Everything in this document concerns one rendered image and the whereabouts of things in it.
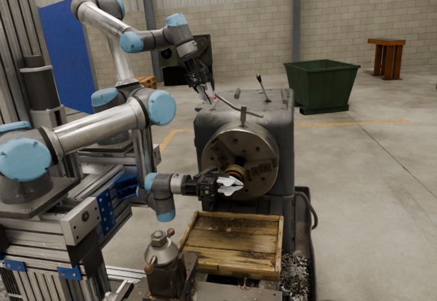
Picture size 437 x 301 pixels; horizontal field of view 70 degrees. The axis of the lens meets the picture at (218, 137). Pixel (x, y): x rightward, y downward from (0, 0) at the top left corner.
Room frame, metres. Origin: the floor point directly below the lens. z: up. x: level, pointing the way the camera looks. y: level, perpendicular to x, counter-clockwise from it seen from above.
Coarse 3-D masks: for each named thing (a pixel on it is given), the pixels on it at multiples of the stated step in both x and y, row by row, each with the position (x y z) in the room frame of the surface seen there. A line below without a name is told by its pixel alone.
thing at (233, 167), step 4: (232, 164) 1.07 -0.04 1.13; (228, 168) 1.06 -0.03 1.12; (232, 168) 1.05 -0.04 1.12; (236, 168) 1.05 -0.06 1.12; (240, 168) 1.06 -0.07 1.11; (224, 172) 1.04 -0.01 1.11; (228, 172) 1.03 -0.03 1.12; (232, 172) 1.02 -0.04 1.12; (236, 172) 1.03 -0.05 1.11; (240, 172) 1.03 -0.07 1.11; (244, 172) 1.05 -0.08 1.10; (232, 176) 1.01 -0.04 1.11; (236, 176) 1.00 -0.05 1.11; (240, 176) 1.02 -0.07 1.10; (244, 176) 1.04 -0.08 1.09; (240, 180) 1.00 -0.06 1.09; (244, 180) 1.03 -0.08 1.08
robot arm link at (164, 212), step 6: (150, 198) 1.08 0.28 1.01; (156, 198) 1.03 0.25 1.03; (168, 198) 1.03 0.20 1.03; (150, 204) 1.07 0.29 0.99; (156, 204) 1.03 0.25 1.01; (162, 204) 1.02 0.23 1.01; (168, 204) 1.03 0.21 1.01; (156, 210) 1.03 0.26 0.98; (162, 210) 1.02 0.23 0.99; (168, 210) 1.03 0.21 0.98; (174, 210) 1.05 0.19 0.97; (162, 216) 1.02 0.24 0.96; (168, 216) 1.02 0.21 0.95; (174, 216) 1.04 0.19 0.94
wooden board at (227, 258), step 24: (192, 216) 1.09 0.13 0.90; (216, 216) 1.10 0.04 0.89; (240, 216) 1.07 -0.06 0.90; (264, 216) 1.05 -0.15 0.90; (192, 240) 0.96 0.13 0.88; (216, 240) 0.95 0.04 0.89; (240, 240) 0.94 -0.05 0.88; (264, 240) 0.93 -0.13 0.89; (216, 264) 0.81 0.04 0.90; (240, 264) 0.82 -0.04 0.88; (264, 264) 0.81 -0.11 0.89
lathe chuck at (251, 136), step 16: (224, 128) 1.21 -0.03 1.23; (240, 128) 1.16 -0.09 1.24; (256, 128) 1.20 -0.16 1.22; (208, 144) 1.18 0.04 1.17; (224, 144) 1.16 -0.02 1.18; (240, 144) 1.15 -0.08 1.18; (256, 144) 1.13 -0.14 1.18; (272, 144) 1.16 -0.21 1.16; (208, 160) 1.18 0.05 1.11; (256, 176) 1.13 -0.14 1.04; (272, 176) 1.11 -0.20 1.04; (240, 192) 1.15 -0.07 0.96; (256, 192) 1.13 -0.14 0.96
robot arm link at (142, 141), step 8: (136, 128) 1.13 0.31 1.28; (136, 136) 1.13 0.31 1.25; (144, 136) 1.13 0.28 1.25; (136, 144) 1.13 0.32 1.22; (144, 144) 1.13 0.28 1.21; (152, 144) 1.16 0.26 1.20; (136, 152) 1.13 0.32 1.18; (144, 152) 1.13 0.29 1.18; (152, 152) 1.15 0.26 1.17; (136, 160) 1.14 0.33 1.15; (144, 160) 1.12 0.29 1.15; (152, 160) 1.14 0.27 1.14; (144, 168) 1.12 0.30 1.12; (152, 168) 1.14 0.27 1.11; (144, 176) 1.12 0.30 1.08; (136, 192) 1.17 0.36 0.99; (144, 192) 1.12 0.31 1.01; (144, 200) 1.11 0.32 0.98
